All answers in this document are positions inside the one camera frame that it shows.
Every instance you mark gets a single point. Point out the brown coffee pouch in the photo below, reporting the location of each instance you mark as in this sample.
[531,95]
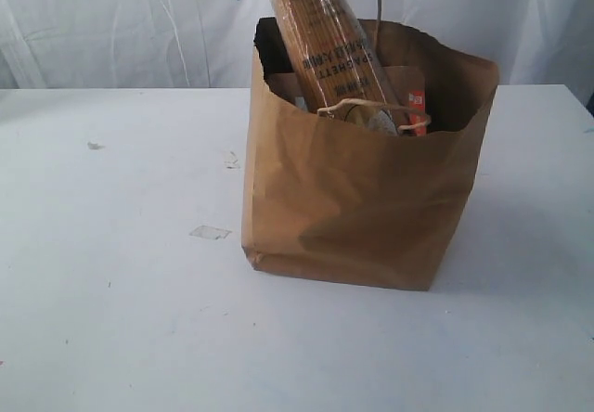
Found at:
[408,84]

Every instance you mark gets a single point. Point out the spaghetti packet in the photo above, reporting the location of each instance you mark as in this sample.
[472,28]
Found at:
[333,60]

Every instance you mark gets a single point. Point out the brown paper bag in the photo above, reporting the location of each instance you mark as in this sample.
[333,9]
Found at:
[329,200]

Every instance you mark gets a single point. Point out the clear tape piece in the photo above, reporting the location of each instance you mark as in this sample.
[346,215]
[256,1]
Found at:
[209,232]

